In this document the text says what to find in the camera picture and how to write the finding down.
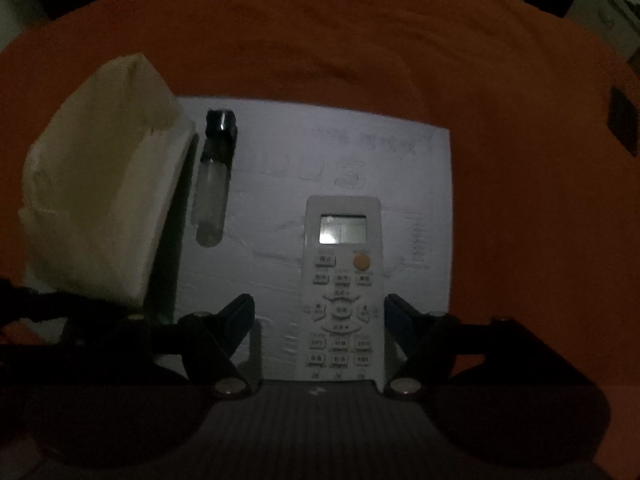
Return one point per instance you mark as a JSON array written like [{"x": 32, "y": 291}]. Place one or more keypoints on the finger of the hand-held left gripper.
[
  {"x": 30, "y": 365},
  {"x": 30, "y": 294}
]

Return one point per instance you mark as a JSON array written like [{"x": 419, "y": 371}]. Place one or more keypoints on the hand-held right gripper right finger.
[{"x": 400, "y": 316}]

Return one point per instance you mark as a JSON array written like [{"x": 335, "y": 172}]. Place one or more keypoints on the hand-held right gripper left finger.
[{"x": 240, "y": 316}]

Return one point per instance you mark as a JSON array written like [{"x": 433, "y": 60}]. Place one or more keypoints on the white remote control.
[{"x": 345, "y": 310}]

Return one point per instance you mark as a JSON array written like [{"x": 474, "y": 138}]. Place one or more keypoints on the cream tissue pack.
[{"x": 100, "y": 170}]

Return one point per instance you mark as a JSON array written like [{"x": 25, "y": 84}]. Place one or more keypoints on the white paper sheet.
[{"x": 280, "y": 170}]

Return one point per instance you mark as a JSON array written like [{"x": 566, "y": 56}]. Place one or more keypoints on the glass tube with black cap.
[{"x": 212, "y": 195}]

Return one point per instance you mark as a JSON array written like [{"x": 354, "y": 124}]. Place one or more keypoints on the black wallet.
[{"x": 625, "y": 120}]

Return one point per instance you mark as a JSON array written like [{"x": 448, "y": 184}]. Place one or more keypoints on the white cabinet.
[{"x": 610, "y": 5}]

